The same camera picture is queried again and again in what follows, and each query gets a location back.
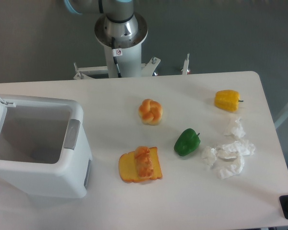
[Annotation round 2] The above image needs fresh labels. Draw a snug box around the long croissant bread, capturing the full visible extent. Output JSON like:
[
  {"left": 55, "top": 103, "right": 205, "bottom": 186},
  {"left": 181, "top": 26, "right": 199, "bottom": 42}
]
[{"left": 134, "top": 146, "right": 154, "bottom": 179}]

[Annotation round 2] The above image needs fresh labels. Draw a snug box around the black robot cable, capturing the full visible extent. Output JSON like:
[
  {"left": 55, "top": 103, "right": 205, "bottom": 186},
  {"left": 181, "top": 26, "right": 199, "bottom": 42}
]
[{"left": 110, "top": 36, "right": 122, "bottom": 78}]

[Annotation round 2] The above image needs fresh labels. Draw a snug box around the knotted bread roll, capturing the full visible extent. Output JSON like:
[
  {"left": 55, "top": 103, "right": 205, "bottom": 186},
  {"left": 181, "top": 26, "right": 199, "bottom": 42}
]
[{"left": 138, "top": 99, "right": 163, "bottom": 126}]

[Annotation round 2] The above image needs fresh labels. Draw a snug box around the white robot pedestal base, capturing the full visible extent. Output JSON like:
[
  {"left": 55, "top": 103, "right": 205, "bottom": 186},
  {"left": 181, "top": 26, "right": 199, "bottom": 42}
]
[{"left": 74, "top": 12, "right": 161, "bottom": 80}]

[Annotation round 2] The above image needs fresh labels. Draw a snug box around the yellow bell pepper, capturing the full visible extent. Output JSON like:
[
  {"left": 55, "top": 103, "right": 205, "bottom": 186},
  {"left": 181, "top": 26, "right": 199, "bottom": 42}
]
[{"left": 214, "top": 90, "right": 243, "bottom": 112}]

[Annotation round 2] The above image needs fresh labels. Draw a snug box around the toast bread slice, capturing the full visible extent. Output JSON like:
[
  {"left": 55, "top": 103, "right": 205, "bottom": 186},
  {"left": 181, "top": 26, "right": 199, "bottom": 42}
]
[{"left": 119, "top": 147, "right": 163, "bottom": 183}]

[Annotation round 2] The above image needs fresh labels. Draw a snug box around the crumpled white tissue large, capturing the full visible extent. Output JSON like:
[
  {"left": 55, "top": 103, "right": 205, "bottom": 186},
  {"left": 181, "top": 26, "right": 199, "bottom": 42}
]
[{"left": 215, "top": 139, "right": 256, "bottom": 179}]

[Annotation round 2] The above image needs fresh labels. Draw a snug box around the crumpled white tissue upper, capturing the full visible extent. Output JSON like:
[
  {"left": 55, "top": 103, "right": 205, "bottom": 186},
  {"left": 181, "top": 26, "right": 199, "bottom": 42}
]
[{"left": 224, "top": 116, "right": 246, "bottom": 139}]

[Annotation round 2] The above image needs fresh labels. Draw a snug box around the white plastic trash can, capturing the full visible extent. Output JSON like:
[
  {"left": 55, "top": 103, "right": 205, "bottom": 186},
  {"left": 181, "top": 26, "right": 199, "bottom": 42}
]
[{"left": 0, "top": 95, "right": 92, "bottom": 198}]

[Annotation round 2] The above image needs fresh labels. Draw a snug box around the crumpled white tissue small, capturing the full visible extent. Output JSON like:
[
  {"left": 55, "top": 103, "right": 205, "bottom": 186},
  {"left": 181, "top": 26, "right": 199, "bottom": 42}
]
[{"left": 201, "top": 146, "right": 217, "bottom": 166}]

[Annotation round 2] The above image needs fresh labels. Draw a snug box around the green bell pepper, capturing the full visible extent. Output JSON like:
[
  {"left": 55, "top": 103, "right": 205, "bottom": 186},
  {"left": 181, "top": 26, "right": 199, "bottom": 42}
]
[{"left": 174, "top": 128, "right": 201, "bottom": 157}]

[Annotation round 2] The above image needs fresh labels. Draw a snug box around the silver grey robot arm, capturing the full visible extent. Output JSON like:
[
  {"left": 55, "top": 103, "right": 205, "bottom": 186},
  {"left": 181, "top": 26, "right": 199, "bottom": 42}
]
[{"left": 63, "top": 0, "right": 134, "bottom": 23}]

